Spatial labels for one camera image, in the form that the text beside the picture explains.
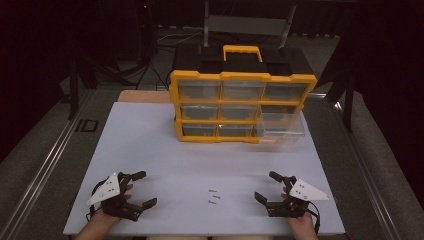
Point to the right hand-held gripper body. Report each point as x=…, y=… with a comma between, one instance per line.
x=290, y=206

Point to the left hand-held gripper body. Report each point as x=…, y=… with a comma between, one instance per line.
x=111, y=193

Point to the clear plastic drawer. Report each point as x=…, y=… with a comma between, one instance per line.
x=283, y=126

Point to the yellow black organizer cabinet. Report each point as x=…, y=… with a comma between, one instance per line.
x=245, y=76

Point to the person's right hand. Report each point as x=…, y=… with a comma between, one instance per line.
x=302, y=225

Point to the person's left hand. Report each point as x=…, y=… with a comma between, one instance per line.
x=101, y=218

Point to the white table board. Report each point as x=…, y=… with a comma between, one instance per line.
x=166, y=156

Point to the wooden table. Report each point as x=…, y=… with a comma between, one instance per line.
x=143, y=96

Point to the grid of clear drawers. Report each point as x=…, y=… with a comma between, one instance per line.
x=200, y=90

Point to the black tripod stand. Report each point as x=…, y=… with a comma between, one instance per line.
x=146, y=36

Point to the grey metal stand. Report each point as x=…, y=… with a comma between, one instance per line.
x=246, y=25

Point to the aluminium floor rail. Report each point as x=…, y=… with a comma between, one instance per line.
x=43, y=166
x=366, y=166

